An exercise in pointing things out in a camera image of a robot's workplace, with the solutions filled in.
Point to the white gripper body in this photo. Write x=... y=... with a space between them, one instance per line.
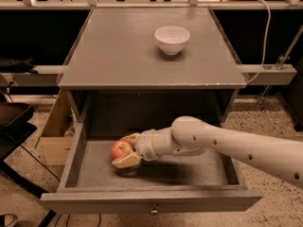
x=146 y=146

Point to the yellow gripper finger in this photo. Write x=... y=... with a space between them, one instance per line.
x=131 y=138
x=128 y=159

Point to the red apple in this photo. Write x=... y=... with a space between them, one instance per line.
x=119 y=148

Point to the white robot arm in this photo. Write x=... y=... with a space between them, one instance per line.
x=190 y=136

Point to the metal drawer knob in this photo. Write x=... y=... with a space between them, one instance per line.
x=154 y=210

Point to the open grey top drawer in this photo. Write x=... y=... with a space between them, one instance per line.
x=90 y=184

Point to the grey wooden cabinet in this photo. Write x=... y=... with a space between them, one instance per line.
x=117 y=50

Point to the cardboard box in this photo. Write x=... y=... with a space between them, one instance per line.
x=56 y=144

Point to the white ceramic bowl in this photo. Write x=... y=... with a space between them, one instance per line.
x=171 y=39

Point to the black chair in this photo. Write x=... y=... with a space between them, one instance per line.
x=14 y=131

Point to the black bag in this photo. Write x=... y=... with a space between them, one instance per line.
x=17 y=66

